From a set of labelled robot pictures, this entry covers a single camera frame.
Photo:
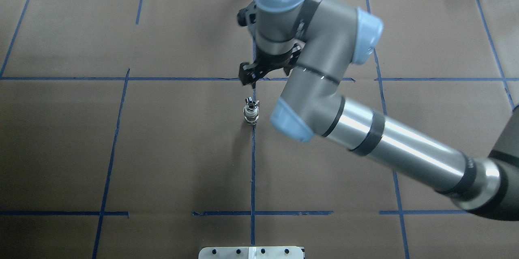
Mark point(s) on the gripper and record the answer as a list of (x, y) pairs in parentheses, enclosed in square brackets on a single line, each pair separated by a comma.
[(265, 62)]

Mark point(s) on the white PPR valve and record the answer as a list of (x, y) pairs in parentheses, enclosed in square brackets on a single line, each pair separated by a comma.
[(251, 115)]

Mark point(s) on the chrome tee pipe fitting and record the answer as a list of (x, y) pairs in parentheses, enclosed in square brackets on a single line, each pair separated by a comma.
[(251, 104)]

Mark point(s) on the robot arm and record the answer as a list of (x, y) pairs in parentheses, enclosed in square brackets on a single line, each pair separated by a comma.
[(314, 42)]

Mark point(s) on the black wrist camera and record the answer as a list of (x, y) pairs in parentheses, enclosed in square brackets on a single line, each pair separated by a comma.
[(246, 17)]

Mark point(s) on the white mounting post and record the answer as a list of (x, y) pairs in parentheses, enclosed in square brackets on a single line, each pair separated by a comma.
[(252, 252)]

